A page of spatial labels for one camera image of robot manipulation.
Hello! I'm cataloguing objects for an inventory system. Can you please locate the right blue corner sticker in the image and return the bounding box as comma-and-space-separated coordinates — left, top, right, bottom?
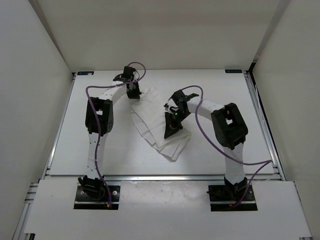
225, 69, 243, 74

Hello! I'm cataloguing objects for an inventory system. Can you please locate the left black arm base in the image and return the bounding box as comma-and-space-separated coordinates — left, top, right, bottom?
73, 177, 121, 210

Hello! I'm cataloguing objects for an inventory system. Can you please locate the white pleated skirt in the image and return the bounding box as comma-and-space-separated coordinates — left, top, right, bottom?
130, 87, 192, 162

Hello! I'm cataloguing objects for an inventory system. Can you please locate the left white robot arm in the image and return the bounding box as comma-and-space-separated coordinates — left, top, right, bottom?
78, 61, 147, 200

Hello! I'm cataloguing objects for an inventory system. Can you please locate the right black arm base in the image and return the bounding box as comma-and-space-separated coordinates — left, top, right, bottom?
207, 185, 258, 212

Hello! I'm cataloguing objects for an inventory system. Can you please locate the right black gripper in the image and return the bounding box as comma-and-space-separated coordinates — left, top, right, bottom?
164, 109, 191, 139

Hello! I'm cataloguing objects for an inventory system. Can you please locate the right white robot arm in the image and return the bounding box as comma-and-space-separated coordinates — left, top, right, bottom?
164, 89, 249, 200

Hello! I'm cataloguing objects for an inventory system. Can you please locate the aluminium table edge rail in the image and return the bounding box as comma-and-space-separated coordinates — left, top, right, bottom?
99, 174, 233, 182

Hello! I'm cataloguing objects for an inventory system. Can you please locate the white foam front board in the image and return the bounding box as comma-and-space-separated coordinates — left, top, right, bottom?
25, 178, 311, 240

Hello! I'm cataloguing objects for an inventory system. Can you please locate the blue corner sticker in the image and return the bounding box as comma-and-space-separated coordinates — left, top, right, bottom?
77, 71, 94, 76
225, 69, 243, 74

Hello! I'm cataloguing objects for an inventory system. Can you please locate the left blue corner sticker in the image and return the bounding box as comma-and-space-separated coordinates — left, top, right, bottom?
77, 71, 94, 76

